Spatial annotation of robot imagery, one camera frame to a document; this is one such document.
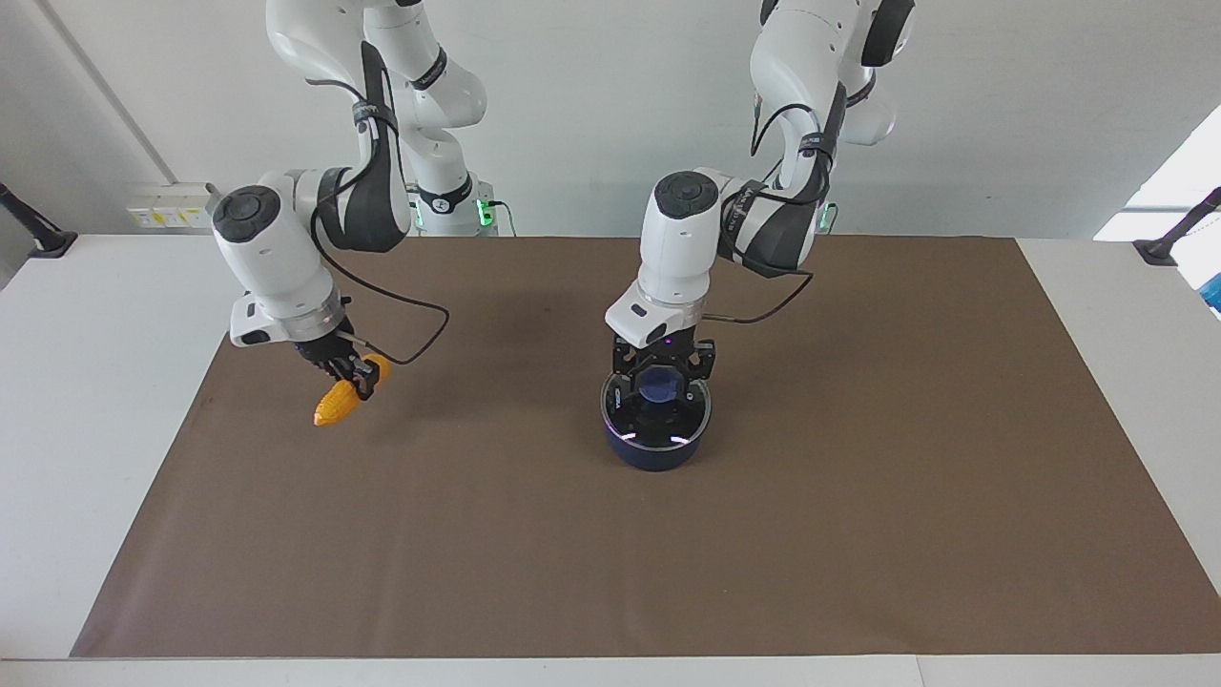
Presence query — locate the yellow corn cob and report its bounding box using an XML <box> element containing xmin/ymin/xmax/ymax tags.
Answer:
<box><xmin>314</xmin><ymin>355</ymin><xmax>392</xmax><ymax>427</ymax></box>

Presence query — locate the glass lid with blue knob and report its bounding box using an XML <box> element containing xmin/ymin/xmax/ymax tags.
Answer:
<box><xmin>601</xmin><ymin>367</ymin><xmax>713</xmax><ymax>448</ymax></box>

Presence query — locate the dark blue saucepan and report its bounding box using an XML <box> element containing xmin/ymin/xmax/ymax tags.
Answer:
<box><xmin>604</xmin><ymin>382</ymin><xmax>712</xmax><ymax>472</ymax></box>

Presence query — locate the brown table mat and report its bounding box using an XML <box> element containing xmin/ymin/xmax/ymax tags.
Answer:
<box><xmin>70</xmin><ymin>236</ymin><xmax>1221</xmax><ymax>659</ymax></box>

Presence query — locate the black clamp stand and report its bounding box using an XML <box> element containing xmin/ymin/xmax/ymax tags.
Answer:
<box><xmin>1133</xmin><ymin>186</ymin><xmax>1221</xmax><ymax>266</ymax></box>
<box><xmin>0</xmin><ymin>183</ymin><xmax>79</xmax><ymax>260</ymax></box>

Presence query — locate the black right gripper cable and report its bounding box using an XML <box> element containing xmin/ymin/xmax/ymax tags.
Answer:
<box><xmin>315</xmin><ymin>38</ymin><xmax>451</xmax><ymax>366</ymax></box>

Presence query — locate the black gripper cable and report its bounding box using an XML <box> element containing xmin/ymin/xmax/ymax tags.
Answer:
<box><xmin>315</xmin><ymin>38</ymin><xmax>451</xmax><ymax>366</ymax></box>
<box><xmin>706</xmin><ymin>86</ymin><xmax>845</xmax><ymax>325</ymax></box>

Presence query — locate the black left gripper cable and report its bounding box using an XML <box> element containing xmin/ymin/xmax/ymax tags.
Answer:
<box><xmin>706</xmin><ymin>86</ymin><xmax>845</xmax><ymax>325</ymax></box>

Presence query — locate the white wall socket box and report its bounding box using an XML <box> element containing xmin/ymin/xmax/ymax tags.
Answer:
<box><xmin>127</xmin><ymin>183</ymin><xmax>222</xmax><ymax>230</ymax></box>

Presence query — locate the white wall cable duct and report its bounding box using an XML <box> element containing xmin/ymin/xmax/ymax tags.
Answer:
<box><xmin>38</xmin><ymin>0</ymin><xmax>177</xmax><ymax>184</ymax></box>

